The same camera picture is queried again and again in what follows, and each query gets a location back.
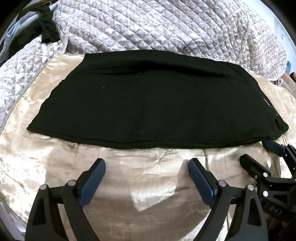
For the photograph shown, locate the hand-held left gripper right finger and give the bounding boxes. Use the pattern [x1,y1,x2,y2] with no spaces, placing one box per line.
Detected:
[188,158,270,241]

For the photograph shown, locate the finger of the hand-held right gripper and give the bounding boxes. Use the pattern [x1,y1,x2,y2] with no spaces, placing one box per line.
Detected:
[263,139,296,167]
[240,155,272,180]

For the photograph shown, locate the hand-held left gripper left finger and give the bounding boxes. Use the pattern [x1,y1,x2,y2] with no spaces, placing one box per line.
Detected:
[25,158,106,241]

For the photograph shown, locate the black pants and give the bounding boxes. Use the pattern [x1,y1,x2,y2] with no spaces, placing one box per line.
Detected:
[26,49,289,149]

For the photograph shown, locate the cream satin blanket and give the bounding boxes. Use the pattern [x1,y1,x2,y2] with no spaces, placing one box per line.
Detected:
[0,54,296,241]

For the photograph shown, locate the floral quilted blanket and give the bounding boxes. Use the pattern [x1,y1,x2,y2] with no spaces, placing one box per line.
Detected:
[0,0,289,139]

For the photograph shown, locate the light blue cloth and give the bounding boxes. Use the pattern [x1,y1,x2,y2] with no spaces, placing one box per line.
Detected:
[5,7,44,47]

